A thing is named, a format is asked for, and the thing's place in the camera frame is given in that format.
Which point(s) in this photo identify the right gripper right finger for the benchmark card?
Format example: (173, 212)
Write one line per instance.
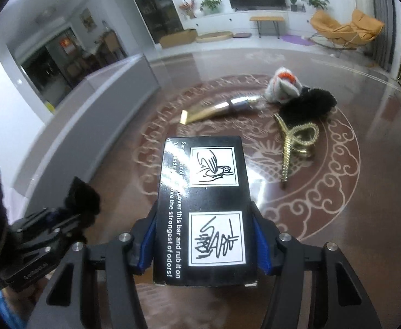
(338, 298)

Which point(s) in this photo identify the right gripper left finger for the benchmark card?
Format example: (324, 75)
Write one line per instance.
(70, 298)

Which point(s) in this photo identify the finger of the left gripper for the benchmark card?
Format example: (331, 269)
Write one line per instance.
(36, 222)
(46, 248)

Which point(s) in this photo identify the black box with white labels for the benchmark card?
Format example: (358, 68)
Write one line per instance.
(204, 227)

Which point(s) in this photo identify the gold pearl hair claw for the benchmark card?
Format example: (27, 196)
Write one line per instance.
(300, 139)

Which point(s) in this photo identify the gold cosmetic tube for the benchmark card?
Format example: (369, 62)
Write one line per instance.
(229, 106)

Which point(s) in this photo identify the white knit glove orange cuff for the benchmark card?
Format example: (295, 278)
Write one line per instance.
(283, 87)

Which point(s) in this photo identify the grey cardboard sorting box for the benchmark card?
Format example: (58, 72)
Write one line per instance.
(80, 133)

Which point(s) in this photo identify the cardboard carton on floor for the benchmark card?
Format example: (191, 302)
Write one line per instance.
(184, 37)

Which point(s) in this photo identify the dark glass display cabinet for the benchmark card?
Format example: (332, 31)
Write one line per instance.
(160, 17)

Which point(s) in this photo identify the red flower vase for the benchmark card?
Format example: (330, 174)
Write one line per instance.
(188, 8)

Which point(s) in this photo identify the white tv console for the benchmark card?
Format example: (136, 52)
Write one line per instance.
(266, 22)

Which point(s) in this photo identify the purple floor mat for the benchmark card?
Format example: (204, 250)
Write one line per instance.
(297, 40)

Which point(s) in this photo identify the green potted plant left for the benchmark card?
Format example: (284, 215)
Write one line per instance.
(210, 6)

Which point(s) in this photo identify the green potted plant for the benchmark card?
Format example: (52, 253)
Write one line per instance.
(318, 4)
(210, 6)

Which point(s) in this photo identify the orange lounge chair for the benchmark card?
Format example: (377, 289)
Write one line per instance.
(361, 30)

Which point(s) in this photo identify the small potted plant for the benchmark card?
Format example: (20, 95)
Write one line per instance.
(293, 5)

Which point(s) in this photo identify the green potted plant right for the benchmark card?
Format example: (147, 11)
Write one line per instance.
(318, 4)

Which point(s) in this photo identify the grey curtain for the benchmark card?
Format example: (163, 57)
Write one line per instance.
(384, 44)

